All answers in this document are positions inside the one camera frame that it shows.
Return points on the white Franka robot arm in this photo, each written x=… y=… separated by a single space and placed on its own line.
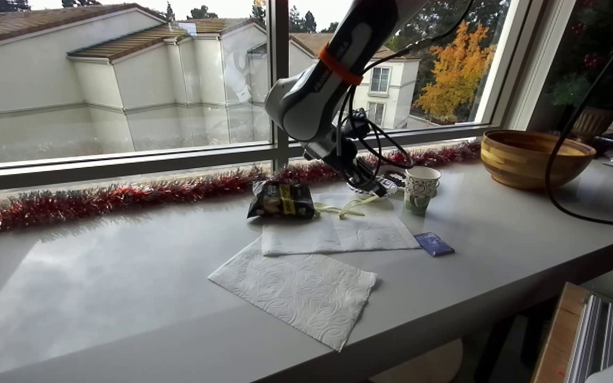
x=313 y=98

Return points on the blue flat packet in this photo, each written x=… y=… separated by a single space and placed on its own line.
x=435 y=245

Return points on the patterned paper cup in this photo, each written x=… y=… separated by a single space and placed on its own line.
x=421 y=187

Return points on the dark snack bag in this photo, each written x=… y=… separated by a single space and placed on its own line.
x=281 y=200

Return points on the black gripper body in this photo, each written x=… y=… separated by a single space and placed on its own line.
x=349 y=160

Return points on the red tinsel garland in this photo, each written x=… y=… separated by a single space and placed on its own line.
x=107 y=197

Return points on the wooden bowl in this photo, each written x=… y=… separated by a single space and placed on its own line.
x=536 y=162

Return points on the wooden crate with metal rack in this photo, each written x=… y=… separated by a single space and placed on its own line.
x=576 y=331

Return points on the white paper napkin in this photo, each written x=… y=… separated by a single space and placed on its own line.
x=334 y=236
x=298 y=290

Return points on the white plastic fork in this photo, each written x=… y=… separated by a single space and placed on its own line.
x=345 y=208

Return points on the potted plant basket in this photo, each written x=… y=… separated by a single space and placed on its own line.
x=591 y=117

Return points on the window frame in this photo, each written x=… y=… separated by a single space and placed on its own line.
x=279 y=70

